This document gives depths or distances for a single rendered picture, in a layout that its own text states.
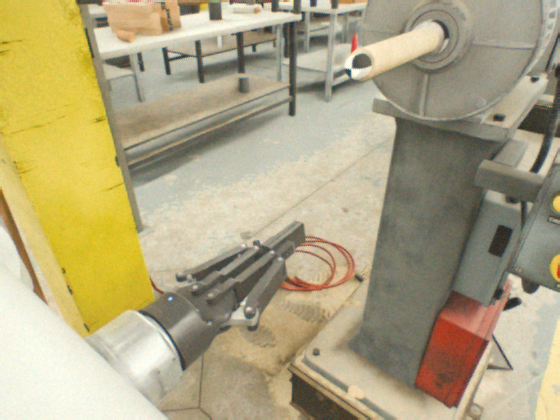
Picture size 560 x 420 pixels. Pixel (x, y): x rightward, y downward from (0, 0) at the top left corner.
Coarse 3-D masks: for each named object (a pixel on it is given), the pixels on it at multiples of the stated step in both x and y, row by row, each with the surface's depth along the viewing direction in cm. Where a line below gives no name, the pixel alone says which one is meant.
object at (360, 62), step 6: (360, 54) 38; (348, 60) 38; (354, 60) 38; (360, 60) 38; (366, 60) 38; (348, 66) 38; (354, 66) 38; (360, 66) 38; (366, 66) 38; (348, 72) 39; (354, 72) 38; (360, 72) 38; (366, 72) 39; (354, 78) 39
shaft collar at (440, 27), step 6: (420, 24) 51; (426, 24) 50; (432, 24) 50; (438, 24) 50; (444, 24) 50; (414, 30) 52; (438, 30) 50; (444, 30) 50; (444, 36) 50; (438, 42) 50; (444, 42) 50; (438, 48) 51; (444, 48) 52; (426, 54) 52; (432, 54) 52
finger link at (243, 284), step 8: (264, 256) 47; (272, 256) 47; (256, 264) 46; (264, 264) 45; (248, 272) 44; (256, 272) 45; (264, 272) 46; (232, 280) 43; (240, 280) 43; (248, 280) 44; (256, 280) 45; (224, 288) 42; (232, 288) 42; (240, 288) 43; (248, 288) 44; (208, 296) 40; (216, 296) 40; (240, 296) 43; (208, 304) 40; (240, 304) 44
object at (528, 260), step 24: (552, 168) 51; (552, 192) 51; (528, 216) 56; (552, 216) 53; (528, 240) 56; (552, 240) 54; (528, 264) 58; (552, 264) 55; (528, 288) 64; (552, 288) 57
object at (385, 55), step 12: (396, 36) 44; (408, 36) 45; (420, 36) 46; (432, 36) 49; (360, 48) 39; (372, 48) 39; (384, 48) 40; (396, 48) 42; (408, 48) 44; (420, 48) 46; (432, 48) 50; (372, 60) 39; (384, 60) 40; (396, 60) 42; (408, 60) 46; (372, 72) 39
